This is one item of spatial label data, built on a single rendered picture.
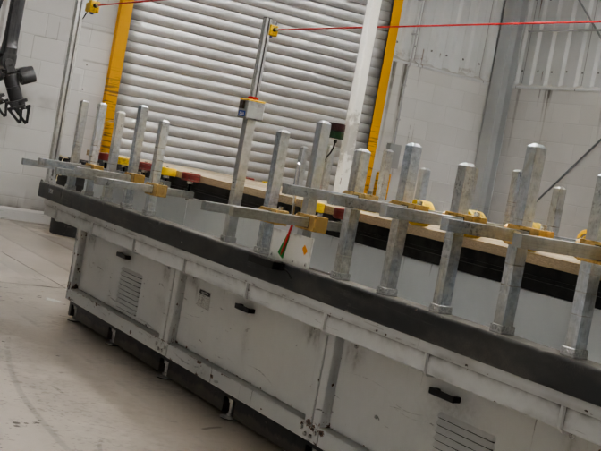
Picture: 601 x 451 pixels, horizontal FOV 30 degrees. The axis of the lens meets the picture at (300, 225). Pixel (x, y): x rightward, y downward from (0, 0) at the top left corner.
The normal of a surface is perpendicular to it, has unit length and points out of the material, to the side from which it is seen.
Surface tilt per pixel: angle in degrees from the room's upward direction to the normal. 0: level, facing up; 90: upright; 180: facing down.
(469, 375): 90
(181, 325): 90
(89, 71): 90
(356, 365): 90
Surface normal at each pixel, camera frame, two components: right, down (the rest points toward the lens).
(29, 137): 0.51, 0.14
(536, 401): -0.84, -0.13
